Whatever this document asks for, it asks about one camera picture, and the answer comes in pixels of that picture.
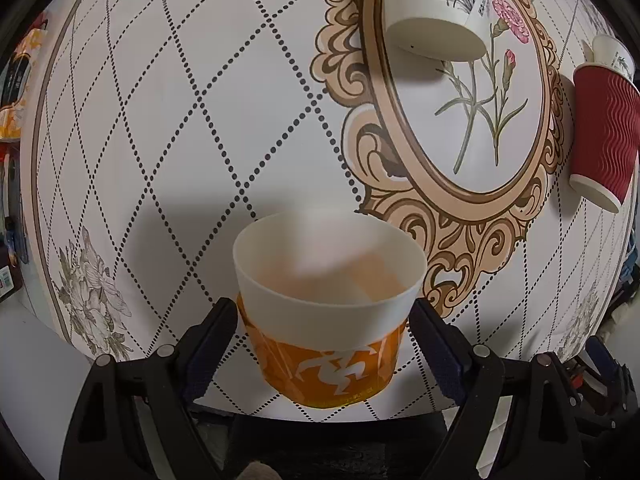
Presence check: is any white bamboo print paper cup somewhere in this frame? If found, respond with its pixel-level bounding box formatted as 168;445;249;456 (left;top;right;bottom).
591;35;636;81

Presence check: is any red ripple paper cup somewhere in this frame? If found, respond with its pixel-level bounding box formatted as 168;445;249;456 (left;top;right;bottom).
570;63;639;214

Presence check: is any white paper cup on medallion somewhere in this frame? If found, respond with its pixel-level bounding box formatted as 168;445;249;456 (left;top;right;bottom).
383;0;490;62

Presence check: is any orange and white paper cup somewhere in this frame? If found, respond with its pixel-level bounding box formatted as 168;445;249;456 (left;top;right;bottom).
232;208;427;408

